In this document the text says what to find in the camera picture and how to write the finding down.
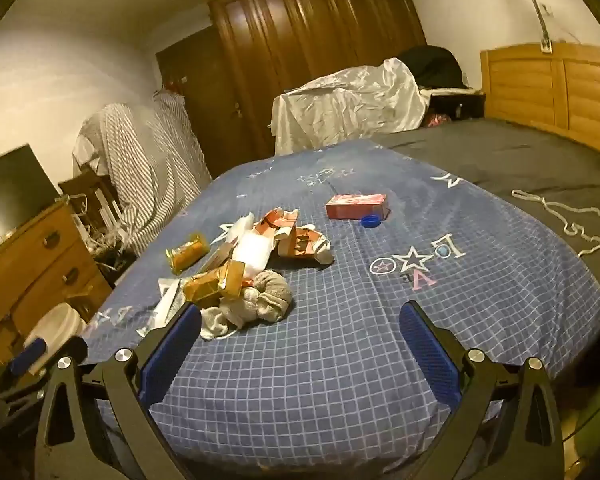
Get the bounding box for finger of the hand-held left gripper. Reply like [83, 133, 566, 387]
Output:
[7, 336, 88, 378]

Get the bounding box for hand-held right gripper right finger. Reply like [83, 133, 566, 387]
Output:
[399, 300, 566, 480]

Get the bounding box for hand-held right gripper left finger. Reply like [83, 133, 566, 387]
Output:
[34, 302, 203, 480]

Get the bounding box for orange white carton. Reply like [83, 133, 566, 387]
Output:
[274, 225, 336, 266]

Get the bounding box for clear plastic wrapper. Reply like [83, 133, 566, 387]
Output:
[137, 277, 191, 341]

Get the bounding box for orange foil packets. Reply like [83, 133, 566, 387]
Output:
[182, 260, 246, 308]

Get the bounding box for wooden dresser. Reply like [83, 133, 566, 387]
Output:
[0, 202, 113, 366]

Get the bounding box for yellow snack packet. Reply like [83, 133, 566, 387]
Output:
[164, 232, 212, 275]

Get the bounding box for grey rolled cloth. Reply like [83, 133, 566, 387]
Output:
[230, 269, 295, 331]

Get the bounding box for black television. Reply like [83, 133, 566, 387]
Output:
[0, 144, 61, 256]

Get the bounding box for pink carton box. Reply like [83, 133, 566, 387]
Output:
[325, 192, 391, 221]

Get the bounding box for torn orange carton piece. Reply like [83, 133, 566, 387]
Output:
[252, 207, 301, 241]

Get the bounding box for striped grey cloth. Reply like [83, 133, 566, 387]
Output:
[72, 92, 213, 258]

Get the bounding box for dark grey blanket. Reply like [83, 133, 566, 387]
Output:
[375, 117, 600, 281]

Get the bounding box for white satin cloth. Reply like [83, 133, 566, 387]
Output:
[270, 57, 431, 156]

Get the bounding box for light wooden headboard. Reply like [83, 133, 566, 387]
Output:
[480, 42, 600, 161]

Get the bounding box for black clothing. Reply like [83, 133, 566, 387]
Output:
[397, 45, 486, 121]

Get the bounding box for brown wooden wardrobe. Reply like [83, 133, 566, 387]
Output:
[207, 0, 428, 161]

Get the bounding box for white cord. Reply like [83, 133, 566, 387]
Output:
[511, 189, 600, 257]

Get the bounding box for metal wall rail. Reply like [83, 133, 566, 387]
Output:
[512, 0, 553, 53]

